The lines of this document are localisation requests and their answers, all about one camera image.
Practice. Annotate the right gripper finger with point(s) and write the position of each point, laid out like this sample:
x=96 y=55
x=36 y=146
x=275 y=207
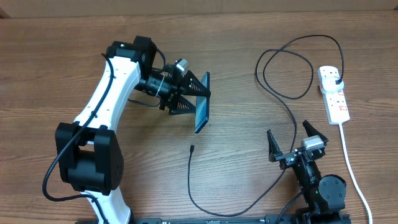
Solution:
x=311 y=131
x=274 y=150

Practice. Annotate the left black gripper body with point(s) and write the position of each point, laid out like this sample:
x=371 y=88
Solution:
x=171 y=98

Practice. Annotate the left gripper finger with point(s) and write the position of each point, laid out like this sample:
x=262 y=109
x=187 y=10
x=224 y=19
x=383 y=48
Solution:
x=180 y=105
x=191 y=86

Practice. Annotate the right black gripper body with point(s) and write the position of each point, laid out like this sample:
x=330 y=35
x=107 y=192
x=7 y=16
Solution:
x=286 y=160

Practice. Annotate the Galaxy S24+ smartphone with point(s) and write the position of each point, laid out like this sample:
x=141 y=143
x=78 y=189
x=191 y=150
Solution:
x=202 y=114

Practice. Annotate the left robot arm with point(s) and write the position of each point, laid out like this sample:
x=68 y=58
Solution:
x=88 y=152

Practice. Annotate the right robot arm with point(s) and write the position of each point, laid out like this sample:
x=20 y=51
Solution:
x=321 y=198

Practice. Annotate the white charger plug adapter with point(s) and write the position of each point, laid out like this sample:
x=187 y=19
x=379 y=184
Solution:
x=331 y=85

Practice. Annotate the white power strip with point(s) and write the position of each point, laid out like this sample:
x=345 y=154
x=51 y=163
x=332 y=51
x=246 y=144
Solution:
x=335 y=103

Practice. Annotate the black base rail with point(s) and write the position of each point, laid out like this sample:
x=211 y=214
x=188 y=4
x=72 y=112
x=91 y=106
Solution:
x=211 y=221

